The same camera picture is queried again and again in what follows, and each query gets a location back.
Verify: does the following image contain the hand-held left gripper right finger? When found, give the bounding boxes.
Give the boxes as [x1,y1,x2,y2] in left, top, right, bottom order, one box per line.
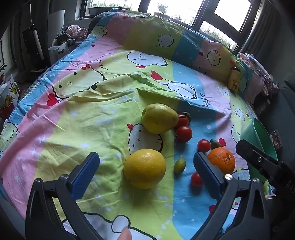
[191,152,269,240]

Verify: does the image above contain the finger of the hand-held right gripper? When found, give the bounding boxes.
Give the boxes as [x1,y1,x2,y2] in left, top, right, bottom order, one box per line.
[235,140,286,183]

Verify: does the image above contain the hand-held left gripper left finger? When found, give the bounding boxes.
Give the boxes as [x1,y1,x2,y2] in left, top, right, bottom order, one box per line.
[25,152,104,240]

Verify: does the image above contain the red cherry tomato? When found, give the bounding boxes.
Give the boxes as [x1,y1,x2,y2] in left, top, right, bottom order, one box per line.
[174,114,190,129]
[197,139,211,153]
[190,171,204,187]
[175,126,193,143]

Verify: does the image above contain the orange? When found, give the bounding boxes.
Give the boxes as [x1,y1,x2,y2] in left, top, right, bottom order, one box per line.
[207,147,236,175]

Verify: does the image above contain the green plastic bowl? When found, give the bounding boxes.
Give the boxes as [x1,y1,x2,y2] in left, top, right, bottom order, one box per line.
[239,118,278,183]

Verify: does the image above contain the yellow lemon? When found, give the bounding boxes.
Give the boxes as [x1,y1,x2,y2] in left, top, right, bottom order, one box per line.
[124,149,167,189]

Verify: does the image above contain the green yellow pear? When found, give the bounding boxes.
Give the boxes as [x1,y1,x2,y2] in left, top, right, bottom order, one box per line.
[141,103,179,135]

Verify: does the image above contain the person's left hand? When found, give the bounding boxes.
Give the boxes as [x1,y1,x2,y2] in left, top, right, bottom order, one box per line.
[119,226,132,240]

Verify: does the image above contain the cartoon printed bedsheet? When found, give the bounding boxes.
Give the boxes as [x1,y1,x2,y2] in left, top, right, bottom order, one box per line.
[0,35,277,240]

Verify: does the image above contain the small yellow bottle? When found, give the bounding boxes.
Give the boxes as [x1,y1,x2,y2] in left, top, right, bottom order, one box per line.
[228,67,241,90]

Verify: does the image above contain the pink patterned clothes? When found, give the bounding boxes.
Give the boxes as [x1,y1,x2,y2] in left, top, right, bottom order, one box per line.
[238,53,279,96]

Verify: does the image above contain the printed cardboard box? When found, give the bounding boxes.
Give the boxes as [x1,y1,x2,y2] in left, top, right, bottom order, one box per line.
[0,75,20,120]

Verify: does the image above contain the white and black pole tool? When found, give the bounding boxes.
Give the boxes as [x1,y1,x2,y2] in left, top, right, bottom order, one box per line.
[32,24,45,61]

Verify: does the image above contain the pink crumpled cloth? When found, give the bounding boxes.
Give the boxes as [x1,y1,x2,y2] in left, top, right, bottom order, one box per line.
[64,25,89,40]

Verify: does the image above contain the grey board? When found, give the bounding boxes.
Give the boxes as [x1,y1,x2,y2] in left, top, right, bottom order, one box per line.
[47,9,65,47]

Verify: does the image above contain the cartoon printed pillow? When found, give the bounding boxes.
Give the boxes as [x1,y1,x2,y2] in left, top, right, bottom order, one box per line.
[89,8,263,93]

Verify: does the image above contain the dark window frame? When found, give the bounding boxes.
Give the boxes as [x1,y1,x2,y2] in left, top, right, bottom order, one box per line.
[78,0,261,56]

